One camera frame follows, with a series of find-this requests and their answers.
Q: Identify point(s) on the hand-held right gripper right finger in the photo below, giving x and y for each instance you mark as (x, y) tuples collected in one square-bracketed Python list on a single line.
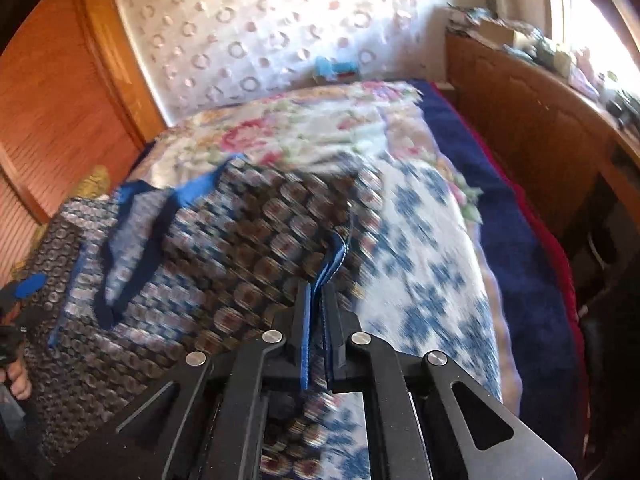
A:
[(327, 345)]

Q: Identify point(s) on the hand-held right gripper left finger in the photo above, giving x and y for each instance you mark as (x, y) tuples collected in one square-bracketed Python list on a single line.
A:
[(304, 345)]

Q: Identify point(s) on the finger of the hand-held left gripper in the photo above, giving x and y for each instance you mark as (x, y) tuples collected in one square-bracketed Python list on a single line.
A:
[(30, 286)]

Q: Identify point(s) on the blue circle-print garment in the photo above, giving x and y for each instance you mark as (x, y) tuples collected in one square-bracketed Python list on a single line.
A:
[(225, 260)]

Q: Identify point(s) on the person's left hand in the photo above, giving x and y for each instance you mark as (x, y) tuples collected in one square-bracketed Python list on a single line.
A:
[(21, 381)]

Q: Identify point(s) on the yellow green pillow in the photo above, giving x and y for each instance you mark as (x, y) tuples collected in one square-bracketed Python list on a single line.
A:
[(92, 182)]

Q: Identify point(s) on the blue and white floral sheet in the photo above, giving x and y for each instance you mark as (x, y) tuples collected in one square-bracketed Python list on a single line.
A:
[(425, 270)]

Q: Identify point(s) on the wooden wardrobe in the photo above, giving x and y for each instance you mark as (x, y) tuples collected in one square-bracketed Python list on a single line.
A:
[(60, 100)]

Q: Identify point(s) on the rose print floral blanket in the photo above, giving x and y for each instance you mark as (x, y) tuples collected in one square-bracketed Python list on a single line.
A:
[(300, 125)]

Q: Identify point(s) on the navy blue blanket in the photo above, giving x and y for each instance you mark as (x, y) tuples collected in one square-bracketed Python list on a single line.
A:
[(500, 200)]

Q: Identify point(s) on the blue toy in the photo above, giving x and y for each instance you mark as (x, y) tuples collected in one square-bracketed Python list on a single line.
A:
[(332, 67)]

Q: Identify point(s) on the wooden cabinet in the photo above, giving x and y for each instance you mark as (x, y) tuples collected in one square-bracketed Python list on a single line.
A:
[(530, 110)]

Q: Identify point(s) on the cardboard box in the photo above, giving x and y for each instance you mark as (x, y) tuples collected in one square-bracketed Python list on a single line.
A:
[(496, 31)]

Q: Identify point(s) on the pink object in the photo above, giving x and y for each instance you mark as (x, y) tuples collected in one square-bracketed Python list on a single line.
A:
[(582, 71)]

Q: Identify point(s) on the black device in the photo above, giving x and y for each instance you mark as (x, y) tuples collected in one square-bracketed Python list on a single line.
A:
[(620, 106)]

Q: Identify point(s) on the window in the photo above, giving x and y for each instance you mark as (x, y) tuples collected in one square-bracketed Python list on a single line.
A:
[(595, 25)]

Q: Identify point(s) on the white circle-print wall cloth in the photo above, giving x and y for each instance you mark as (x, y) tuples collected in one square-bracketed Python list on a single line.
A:
[(260, 20)]

